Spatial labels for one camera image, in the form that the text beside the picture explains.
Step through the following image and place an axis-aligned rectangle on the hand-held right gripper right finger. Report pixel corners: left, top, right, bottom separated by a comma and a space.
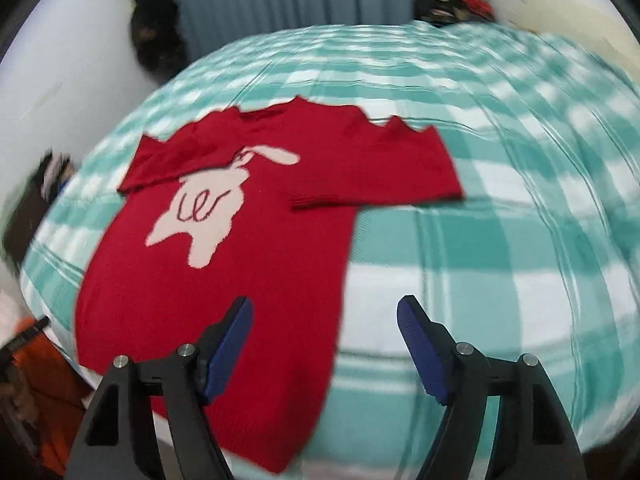
396, 295, 588, 480

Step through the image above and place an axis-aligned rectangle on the black hanging cloth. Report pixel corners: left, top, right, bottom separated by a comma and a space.
127, 0, 188, 83

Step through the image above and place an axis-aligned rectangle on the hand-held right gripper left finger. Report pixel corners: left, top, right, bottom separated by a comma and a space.
65, 296, 254, 480

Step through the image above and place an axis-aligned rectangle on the orange cloth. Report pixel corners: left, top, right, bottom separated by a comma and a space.
10, 330, 96, 476

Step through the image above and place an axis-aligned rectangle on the colourful cloth pile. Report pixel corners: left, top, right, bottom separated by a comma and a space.
412, 0, 501, 28

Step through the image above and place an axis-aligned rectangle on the red sweater with white bunny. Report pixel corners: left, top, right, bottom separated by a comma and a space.
74, 96, 466, 475

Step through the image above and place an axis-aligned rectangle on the green white checked bedsheet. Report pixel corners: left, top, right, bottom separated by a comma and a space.
20, 22, 640, 480

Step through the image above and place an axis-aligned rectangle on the pink white cloth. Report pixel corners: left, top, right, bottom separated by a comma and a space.
40, 152, 76, 198

